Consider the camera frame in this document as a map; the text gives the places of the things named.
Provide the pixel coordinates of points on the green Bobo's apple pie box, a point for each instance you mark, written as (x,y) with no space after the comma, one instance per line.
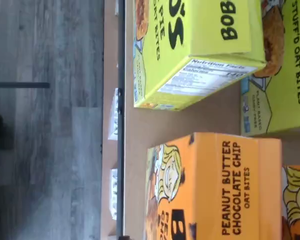
(290,75)
(202,30)

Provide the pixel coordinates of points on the white patterned carton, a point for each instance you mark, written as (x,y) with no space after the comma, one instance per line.
(113,195)
(113,117)

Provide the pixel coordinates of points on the dark floor object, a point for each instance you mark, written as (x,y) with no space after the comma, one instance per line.
(0,130)

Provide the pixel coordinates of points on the black metal bar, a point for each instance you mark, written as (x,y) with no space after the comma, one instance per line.
(20,85)

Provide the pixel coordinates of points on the orange Bobo's peanut butter box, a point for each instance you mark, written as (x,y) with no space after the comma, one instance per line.
(210,187)
(297,200)

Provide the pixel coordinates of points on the black metal shelf rack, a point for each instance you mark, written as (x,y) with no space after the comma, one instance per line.
(120,62)

